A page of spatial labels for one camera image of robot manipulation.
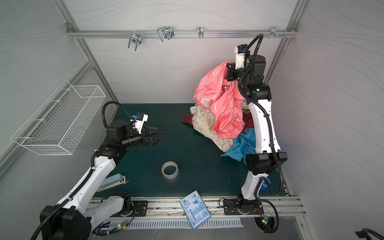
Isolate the black cable corner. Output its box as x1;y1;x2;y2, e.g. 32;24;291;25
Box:
355;228;384;240

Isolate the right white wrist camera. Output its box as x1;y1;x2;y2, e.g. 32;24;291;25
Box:
235;44;248;70

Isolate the aluminium cross rail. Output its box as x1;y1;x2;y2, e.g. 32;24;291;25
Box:
67;29;298;40

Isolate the blue printed booklet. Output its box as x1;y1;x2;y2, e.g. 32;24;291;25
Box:
180;191;211;230

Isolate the grey stapler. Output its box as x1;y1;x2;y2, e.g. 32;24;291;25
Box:
96;174;129;193

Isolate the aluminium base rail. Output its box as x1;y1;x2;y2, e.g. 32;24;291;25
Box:
84;196;307;223

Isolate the white wire basket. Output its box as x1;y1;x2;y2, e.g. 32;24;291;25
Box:
11;80;106;156

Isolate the metal bolt bracket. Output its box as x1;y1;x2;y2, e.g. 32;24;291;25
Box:
268;27;281;39

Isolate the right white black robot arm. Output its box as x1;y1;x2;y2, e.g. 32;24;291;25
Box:
219;34;288;234

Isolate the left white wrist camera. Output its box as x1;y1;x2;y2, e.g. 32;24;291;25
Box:
131;113;149;134

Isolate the cream patterned cloth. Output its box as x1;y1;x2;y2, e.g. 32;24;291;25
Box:
190;104;234;153

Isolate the blue cloth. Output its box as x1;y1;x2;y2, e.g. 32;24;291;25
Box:
221;128;256;164

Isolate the metal hook clamp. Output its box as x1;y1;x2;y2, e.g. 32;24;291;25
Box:
128;31;142;51

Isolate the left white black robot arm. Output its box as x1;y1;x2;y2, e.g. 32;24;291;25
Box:
31;101;165;240

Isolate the blue tape dispenser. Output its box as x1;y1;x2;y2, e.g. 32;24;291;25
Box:
260;178;271;191

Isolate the small metal bracket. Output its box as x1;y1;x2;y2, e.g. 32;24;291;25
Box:
198;27;204;39

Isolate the metal u-bolt clamp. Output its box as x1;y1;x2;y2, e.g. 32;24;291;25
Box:
157;26;175;42

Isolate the clear tape roll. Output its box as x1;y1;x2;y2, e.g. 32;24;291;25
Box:
161;161;179;180

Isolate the maroon cloth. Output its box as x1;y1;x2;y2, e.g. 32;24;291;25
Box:
182;112;254;134

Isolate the pink patterned cloth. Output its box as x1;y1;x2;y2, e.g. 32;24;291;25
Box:
193;62;245;140

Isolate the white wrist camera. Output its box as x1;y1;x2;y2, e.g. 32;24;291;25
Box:
131;113;149;134
235;44;248;70

